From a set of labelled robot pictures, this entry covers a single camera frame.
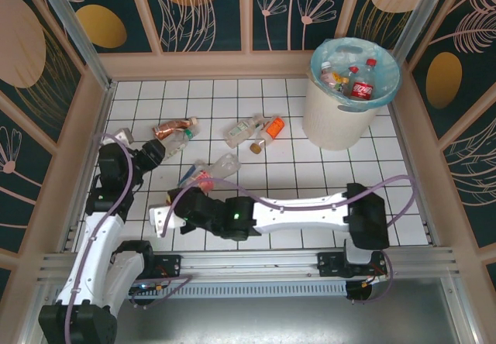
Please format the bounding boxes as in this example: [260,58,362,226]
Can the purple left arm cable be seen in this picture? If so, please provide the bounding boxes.
[64,132,193,344]

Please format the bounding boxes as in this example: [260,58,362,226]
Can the aluminium side rail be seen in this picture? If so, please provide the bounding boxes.
[390,107,441,248]
[61,80,117,254]

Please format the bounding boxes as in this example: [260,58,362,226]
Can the orange label bottle brown cap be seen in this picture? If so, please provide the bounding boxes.
[250,115,287,155]

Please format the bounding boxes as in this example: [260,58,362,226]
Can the clear bottle red cap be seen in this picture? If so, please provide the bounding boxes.
[193,169,216,194]
[346,64,361,88]

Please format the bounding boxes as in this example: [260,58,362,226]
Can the light blue bin liner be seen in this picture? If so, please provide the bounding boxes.
[309,36,402,108]

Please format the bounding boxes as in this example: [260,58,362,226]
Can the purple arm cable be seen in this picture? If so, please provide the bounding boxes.
[160,174,422,306]
[64,132,193,344]

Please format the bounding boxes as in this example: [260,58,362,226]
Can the grey metal sheet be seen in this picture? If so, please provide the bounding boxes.
[22,295,480,344]

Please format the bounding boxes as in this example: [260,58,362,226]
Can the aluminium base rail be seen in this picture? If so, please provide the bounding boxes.
[36,245,464,287]

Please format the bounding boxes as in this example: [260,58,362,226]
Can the crushed clear plastic bottle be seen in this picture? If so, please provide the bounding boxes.
[201,153,242,181]

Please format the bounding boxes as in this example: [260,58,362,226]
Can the clear bottle green neck ring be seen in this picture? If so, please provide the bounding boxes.
[160,127,202,162]

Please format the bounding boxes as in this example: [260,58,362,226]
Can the copper label plastic bottle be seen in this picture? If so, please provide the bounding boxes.
[151,116,198,143]

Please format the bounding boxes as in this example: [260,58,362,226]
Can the clear bottle white green label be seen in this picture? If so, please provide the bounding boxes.
[224,113,268,150]

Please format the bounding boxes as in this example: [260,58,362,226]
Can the perforated metal cable tray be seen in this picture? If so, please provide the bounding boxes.
[52,280,350,299]

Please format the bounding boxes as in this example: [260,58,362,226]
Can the cream plastic waste bin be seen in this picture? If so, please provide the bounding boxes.
[301,36,402,151]

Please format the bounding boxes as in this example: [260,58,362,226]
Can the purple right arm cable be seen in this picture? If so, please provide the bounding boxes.
[160,174,422,306]

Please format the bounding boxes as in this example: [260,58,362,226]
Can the aluminium frame post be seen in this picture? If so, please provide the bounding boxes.
[31,0,117,91]
[393,0,456,64]

